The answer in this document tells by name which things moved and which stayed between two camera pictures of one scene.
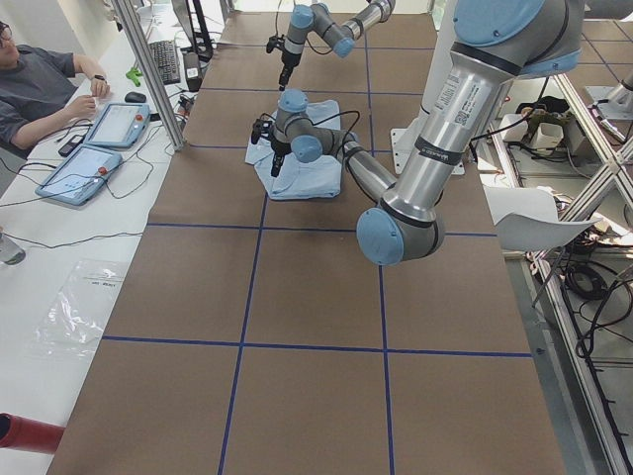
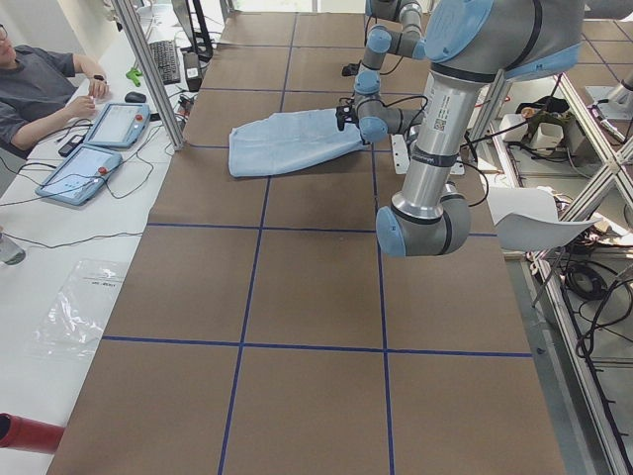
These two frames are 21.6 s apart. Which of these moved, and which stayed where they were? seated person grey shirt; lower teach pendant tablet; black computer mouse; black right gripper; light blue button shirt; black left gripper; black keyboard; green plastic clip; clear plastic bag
Moved: black right gripper; light blue button shirt; black left gripper
Stayed: lower teach pendant tablet; green plastic clip; clear plastic bag; black keyboard; black computer mouse; seated person grey shirt
